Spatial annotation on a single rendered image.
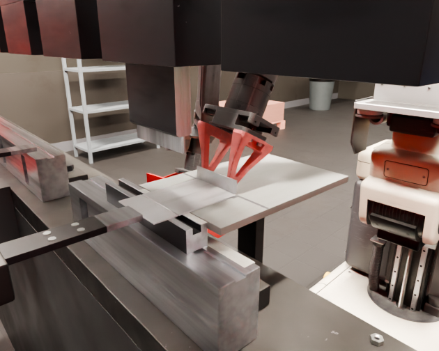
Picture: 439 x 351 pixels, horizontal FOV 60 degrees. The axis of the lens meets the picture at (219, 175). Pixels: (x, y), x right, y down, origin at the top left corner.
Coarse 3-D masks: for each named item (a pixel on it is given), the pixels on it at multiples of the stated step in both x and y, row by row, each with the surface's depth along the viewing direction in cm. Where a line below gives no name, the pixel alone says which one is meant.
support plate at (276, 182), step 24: (216, 168) 62; (240, 168) 62; (264, 168) 62; (288, 168) 62; (312, 168) 62; (240, 192) 52; (264, 192) 52; (288, 192) 52; (312, 192) 52; (216, 216) 45; (240, 216) 45; (264, 216) 47
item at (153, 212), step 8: (128, 200) 49; (136, 200) 49; (144, 200) 49; (136, 208) 46; (144, 208) 46; (152, 208) 46; (160, 208) 46; (144, 216) 44; (152, 216) 44; (160, 216) 44; (168, 216) 44; (176, 216) 45
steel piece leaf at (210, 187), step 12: (192, 180) 56; (204, 180) 55; (216, 180) 53; (228, 180) 51; (156, 192) 51; (168, 192) 51; (180, 192) 51; (192, 192) 51; (204, 192) 51; (216, 192) 51; (228, 192) 51; (168, 204) 48; (180, 204) 48; (192, 204) 48; (204, 204) 48
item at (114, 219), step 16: (128, 208) 46; (80, 224) 42; (96, 224) 42; (112, 224) 42; (128, 224) 43; (16, 240) 38; (32, 240) 38; (48, 240) 38; (64, 240) 38; (80, 240) 40; (0, 256) 32; (16, 256) 36; (32, 256) 37; (0, 272) 31; (0, 288) 31; (0, 304) 32
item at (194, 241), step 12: (120, 180) 57; (108, 192) 56; (120, 192) 52; (132, 192) 54; (120, 204) 53; (180, 216) 46; (156, 228) 47; (168, 228) 44; (180, 228) 42; (192, 228) 44; (204, 228) 43; (168, 240) 45; (180, 240) 43; (192, 240) 42; (204, 240) 44
